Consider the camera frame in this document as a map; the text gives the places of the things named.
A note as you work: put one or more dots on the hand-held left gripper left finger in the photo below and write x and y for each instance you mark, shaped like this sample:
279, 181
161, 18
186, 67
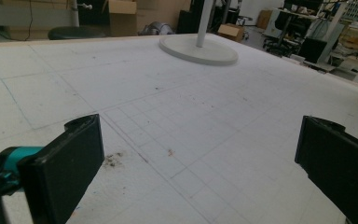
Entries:
65, 168

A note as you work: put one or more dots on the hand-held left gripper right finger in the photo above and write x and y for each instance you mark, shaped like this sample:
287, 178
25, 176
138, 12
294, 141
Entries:
341, 165

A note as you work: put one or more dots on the black flat monitor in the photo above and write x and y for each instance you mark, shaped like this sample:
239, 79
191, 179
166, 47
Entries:
311, 49

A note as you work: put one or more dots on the black office chair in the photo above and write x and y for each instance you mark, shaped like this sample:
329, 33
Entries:
284, 28

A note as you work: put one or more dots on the black round stool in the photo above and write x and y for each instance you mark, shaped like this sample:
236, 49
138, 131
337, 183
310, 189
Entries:
76, 32

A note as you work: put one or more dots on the white desk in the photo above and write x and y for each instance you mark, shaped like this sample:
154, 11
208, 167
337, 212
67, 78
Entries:
28, 15

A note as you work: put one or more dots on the tall open cardboard box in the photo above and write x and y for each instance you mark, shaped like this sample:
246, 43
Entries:
122, 21

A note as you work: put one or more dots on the small cardboard box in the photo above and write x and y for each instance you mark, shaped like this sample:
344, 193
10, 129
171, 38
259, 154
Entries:
230, 31

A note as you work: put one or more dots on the grey backpack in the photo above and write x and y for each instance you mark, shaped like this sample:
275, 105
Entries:
155, 28

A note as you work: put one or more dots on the white stand with round base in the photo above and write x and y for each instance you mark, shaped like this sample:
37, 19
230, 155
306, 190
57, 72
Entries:
199, 51

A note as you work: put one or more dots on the wooden cabinets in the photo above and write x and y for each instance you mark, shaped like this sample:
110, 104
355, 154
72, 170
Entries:
158, 15

